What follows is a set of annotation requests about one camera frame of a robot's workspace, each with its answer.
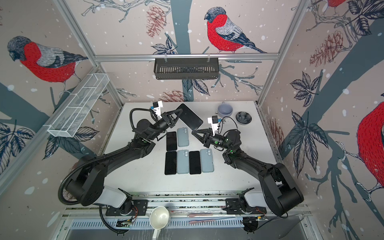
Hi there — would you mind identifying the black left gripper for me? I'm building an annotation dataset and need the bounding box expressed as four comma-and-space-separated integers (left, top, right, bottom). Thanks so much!
148, 110, 183, 143

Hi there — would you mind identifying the black phone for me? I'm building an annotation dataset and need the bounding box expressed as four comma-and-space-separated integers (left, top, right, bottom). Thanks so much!
165, 151, 177, 175
177, 104, 203, 131
166, 132, 178, 152
189, 151, 202, 175

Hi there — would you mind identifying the light blue phone case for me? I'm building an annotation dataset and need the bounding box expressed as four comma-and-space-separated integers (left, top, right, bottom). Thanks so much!
177, 150, 190, 174

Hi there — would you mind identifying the white phone case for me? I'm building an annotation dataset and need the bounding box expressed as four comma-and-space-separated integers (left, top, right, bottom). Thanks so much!
200, 149, 214, 173

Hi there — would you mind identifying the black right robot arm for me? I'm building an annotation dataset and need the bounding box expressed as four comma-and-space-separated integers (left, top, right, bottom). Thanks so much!
192, 128, 304, 217

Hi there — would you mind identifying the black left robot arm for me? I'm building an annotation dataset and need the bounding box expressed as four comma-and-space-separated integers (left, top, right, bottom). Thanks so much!
58, 109, 183, 209

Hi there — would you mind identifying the lavender cup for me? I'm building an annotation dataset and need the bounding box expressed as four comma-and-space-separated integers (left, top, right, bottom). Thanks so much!
217, 102, 233, 119

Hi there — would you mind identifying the dark grey small bowl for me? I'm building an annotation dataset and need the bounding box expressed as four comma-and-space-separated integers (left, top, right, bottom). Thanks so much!
236, 112, 252, 125

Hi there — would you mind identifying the white ladle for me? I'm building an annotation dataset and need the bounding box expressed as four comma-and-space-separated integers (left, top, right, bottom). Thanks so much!
150, 206, 171, 240

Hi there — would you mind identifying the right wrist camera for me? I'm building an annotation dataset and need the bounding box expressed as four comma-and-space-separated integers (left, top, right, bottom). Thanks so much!
208, 115, 221, 136

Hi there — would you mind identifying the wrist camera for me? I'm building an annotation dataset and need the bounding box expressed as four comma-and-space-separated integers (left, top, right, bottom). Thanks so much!
208, 115, 221, 136
151, 101, 163, 117

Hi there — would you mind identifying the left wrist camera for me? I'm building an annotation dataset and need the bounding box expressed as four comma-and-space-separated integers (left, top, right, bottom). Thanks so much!
151, 101, 163, 117

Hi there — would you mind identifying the black hanging wire basket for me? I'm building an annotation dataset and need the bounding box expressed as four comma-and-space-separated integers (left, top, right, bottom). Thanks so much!
154, 58, 220, 80

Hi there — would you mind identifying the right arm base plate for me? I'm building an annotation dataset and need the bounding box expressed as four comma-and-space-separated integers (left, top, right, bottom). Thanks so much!
223, 199, 267, 215

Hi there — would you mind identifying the red pen on rail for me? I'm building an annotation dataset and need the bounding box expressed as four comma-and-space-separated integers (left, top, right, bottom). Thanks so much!
189, 219, 221, 225

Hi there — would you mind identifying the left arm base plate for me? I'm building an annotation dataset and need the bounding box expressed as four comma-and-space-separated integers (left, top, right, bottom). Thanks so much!
106, 200, 149, 217

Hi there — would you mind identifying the white mesh wall shelf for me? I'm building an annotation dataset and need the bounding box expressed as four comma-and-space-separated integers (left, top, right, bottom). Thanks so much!
48, 73, 110, 138

